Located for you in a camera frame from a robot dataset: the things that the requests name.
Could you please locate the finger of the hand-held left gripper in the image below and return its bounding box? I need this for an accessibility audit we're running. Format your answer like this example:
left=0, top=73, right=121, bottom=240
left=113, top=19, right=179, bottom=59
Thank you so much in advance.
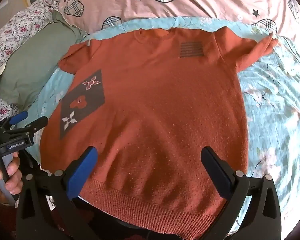
left=8, top=116, right=48, bottom=137
left=0, top=111, right=28, bottom=130

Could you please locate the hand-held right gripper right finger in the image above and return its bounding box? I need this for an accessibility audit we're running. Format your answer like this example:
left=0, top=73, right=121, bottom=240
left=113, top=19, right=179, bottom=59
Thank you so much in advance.
left=201, top=146, right=283, bottom=240

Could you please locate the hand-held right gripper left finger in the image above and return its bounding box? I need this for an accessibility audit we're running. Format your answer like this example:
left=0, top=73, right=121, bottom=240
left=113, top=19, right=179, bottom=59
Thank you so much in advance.
left=15, top=146, right=100, bottom=240

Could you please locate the orange knit sweater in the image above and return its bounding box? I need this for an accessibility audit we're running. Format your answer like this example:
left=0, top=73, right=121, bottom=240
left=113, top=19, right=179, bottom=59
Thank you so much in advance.
left=40, top=26, right=280, bottom=239

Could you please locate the person's left hand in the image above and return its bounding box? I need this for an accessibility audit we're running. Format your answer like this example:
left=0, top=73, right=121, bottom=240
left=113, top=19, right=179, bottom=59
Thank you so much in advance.
left=0, top=152, right=23, bottom=203

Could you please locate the green pillow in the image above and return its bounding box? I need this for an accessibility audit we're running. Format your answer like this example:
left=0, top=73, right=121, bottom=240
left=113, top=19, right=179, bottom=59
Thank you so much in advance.
left=0, top=10, right=88, bottom=105

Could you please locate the light blue floral blanket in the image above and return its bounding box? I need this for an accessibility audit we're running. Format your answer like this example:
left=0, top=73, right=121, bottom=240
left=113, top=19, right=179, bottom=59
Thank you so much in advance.
left=22, top=16, right=300, bottom=235

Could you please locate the pink plaid-heart duvet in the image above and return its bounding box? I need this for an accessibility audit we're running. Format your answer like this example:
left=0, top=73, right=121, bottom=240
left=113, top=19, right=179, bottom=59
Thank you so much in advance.
left=58, top=0, right=300, bottom=43

